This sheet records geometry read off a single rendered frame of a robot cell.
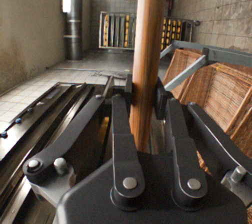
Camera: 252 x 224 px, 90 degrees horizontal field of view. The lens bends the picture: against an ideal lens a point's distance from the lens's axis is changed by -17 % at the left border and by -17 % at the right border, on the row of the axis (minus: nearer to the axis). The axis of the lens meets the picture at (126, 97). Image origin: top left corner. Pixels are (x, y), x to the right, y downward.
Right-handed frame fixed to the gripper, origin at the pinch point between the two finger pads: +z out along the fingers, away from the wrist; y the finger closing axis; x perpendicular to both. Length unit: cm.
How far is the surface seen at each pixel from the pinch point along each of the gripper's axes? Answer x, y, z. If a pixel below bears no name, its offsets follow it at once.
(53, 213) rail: -40.9, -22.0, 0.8
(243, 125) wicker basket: -21, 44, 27
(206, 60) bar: 0.4, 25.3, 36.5
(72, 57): -44, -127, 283
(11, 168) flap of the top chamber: -55, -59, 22
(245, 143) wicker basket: -31, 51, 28
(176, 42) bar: 4, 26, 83
